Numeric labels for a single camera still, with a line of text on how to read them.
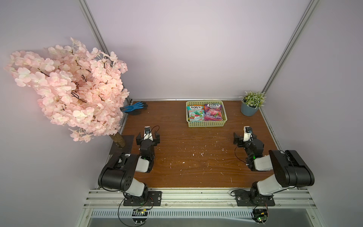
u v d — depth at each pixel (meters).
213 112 0.98
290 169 0.45
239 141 0.82
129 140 0.98
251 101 0.98
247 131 0.79
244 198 0.73
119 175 0.44
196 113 1.00
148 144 0.70
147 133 0.76
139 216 0.72
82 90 0.57
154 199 0.73
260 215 0.70
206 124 1.00
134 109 1.12
